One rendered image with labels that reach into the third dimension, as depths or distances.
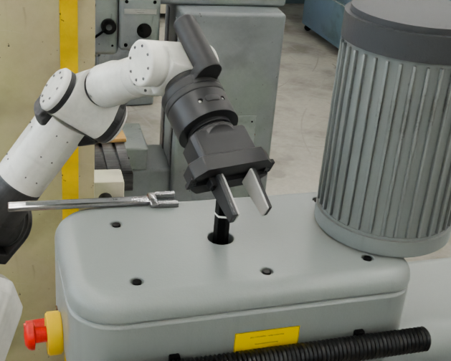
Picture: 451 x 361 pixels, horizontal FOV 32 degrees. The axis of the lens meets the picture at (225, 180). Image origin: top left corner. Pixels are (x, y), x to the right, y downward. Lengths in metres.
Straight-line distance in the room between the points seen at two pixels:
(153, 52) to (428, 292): 0.58
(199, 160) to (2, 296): 0.54
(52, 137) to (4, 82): 1.44
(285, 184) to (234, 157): 4.57
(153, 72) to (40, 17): 1.65
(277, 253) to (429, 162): 0.23
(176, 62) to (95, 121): 0.27
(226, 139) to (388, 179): 0.22
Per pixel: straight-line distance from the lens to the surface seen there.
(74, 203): 1.14
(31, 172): 1.36
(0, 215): 1.39
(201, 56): 1.05
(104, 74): 1.23
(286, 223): 1.13
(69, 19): 2.71
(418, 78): 0.99
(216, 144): 1.01
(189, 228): 1.09
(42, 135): 1.34
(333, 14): 8.87
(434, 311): 1.24
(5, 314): 1.41
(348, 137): 1.05
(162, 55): 1.07
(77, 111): 1.29
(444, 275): 1.34
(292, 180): 5.66
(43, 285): 3.14
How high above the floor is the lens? 2.43
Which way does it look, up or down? 26 degrees down
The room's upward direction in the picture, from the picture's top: 5 degrees clockwise
